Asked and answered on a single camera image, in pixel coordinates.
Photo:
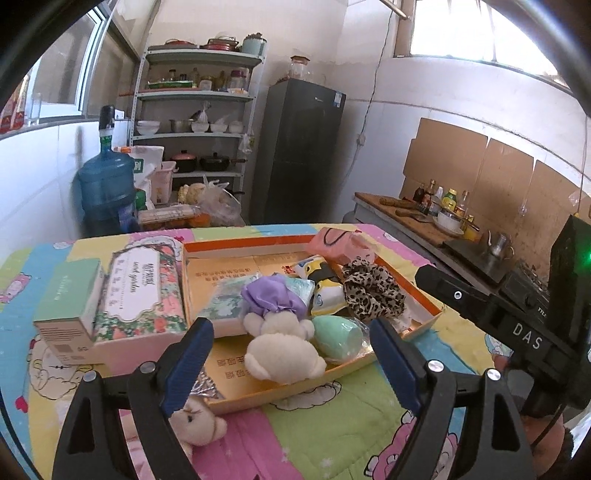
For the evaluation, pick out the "wooden cutting board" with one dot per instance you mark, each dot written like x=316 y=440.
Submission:
x=406 y=226

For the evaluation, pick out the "pink soft pouch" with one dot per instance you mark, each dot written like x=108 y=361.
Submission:
x=341 y=247

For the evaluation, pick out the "mint green cardboard box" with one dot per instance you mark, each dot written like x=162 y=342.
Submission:
x=69 y=290

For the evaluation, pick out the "black water pump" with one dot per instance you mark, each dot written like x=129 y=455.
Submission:
x=107 y=122

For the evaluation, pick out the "clear plastic bag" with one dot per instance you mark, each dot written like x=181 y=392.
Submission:
x=221 y=203

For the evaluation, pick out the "small metal pot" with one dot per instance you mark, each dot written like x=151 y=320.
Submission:
x=181 y=125

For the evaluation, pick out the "light blue tissue pack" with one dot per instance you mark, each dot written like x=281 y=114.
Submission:
x=303 y=286

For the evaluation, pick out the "hanging plastic bag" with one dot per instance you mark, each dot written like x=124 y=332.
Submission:
x=247 y=144

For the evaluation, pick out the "aluminium frame window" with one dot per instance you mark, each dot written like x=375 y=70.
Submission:
x=60 y=69

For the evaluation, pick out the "row of red packets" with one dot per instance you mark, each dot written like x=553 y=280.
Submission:
x=16 y=110

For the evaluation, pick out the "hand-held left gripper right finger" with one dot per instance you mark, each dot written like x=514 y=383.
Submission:
x=392 y=369

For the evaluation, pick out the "leopard print scrunchie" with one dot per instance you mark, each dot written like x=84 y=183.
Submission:
x=369 y=290

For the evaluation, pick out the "white metal shelf unit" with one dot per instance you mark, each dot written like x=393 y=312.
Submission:
x=198 y=96

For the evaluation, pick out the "green shelf tray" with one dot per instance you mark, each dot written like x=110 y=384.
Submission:
x=170 y=84

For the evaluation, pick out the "high wooden frame window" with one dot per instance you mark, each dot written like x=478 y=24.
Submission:
x=461 y=32

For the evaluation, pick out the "dark sauce bottle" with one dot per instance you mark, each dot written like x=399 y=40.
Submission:
x=429 y=191

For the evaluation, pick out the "white paper bag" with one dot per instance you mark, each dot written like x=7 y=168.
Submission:
x=145 y=159

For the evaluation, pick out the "black pot with red lid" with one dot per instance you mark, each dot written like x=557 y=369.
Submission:
x=184 y=161

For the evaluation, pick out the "yellow black white plush toy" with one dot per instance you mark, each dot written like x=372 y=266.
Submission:
x=325 y=290

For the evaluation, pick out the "metal kettle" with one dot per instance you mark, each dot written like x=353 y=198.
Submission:
x=497 y=245

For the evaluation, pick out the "dark grey fridge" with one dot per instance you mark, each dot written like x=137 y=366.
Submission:
x=300 y=152

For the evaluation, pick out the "blue water jug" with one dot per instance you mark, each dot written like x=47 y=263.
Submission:
x=104 y=184

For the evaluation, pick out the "pink plastic basket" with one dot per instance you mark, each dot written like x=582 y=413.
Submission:
x=161 y=182

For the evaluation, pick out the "black induction cooker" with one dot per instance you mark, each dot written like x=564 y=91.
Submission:
x=475 y=263

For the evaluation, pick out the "white ceramic bowl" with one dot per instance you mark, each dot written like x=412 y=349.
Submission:
x=450 y=222

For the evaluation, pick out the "stack of white bowls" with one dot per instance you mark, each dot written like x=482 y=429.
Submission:
x=147 y=128

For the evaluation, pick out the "teal enamel pot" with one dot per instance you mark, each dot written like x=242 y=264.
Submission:
x=254 y=45

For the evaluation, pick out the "small cream teddy bear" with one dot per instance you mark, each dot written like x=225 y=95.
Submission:
x=198 y=422

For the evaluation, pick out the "noodle packet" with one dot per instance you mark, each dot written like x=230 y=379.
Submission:
x=166 y=214

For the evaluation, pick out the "yellow cap bottle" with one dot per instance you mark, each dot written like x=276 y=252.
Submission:
x=449 y=199

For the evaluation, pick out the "black gas stove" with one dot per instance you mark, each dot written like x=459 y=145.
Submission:
x=524 y=286

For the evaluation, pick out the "mint green soft sponge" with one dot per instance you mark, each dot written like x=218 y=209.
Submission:
x=334 y=337

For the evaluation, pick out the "cardboard wall panel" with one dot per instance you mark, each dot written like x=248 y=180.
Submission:
x=505 y=180
x=443 y=152
x=554 y=194

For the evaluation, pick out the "person's right hand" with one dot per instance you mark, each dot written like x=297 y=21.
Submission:
x=547 y=445

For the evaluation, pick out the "glass jar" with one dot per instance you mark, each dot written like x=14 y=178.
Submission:
x=300 y=69

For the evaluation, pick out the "black wok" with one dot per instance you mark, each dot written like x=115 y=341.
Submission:
x=217 y=162

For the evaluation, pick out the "orange cardboard tray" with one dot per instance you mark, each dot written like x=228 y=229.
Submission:
x=231 y=364

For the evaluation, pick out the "white plush bear purple hat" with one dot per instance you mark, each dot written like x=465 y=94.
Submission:
x=281 y=355

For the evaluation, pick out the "kitchen cleaver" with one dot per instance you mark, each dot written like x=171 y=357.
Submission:
x=413 y=214

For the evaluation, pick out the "drinking glass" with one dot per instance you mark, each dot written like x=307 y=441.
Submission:
x=37 y=108

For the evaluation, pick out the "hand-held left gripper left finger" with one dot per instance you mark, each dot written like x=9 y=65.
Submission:
x=187 y=369

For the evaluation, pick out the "silver foil wrapper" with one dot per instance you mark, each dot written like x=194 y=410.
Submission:
x=205 y=387

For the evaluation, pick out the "red lidded pot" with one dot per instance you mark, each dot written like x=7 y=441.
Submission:
x=220 y=45

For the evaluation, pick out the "floral plastic tissue pack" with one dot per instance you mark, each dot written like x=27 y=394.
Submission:
x=221 y=300

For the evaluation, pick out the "floral tissue box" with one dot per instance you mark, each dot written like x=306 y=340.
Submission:
x=138 y=286

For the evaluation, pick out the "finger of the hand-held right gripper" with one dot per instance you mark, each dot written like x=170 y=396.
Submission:
x=455 y=293

